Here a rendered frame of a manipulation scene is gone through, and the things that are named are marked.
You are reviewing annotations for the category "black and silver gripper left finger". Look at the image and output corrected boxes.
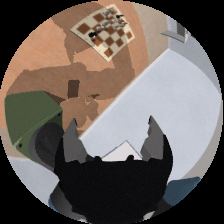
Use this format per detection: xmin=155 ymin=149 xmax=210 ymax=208
xmin=55 ymin=118 xmax=87 ymax=194

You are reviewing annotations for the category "white queen chess piece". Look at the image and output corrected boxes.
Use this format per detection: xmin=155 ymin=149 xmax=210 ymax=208
xmin=103 ymin=9 xmax=116 ymax=16

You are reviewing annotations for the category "white chess king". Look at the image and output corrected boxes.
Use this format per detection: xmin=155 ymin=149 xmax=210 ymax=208
xmin=102 ymin=19 xmax=116 ymax=26

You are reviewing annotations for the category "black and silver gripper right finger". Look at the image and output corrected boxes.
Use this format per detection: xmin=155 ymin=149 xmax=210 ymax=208
xmin=140 ymin=116 xmax=173 ymax=191

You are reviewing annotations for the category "brown and cream chessboard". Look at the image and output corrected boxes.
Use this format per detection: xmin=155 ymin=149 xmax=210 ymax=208
xmin=70 ymin=4 xmax=135 ymax=62

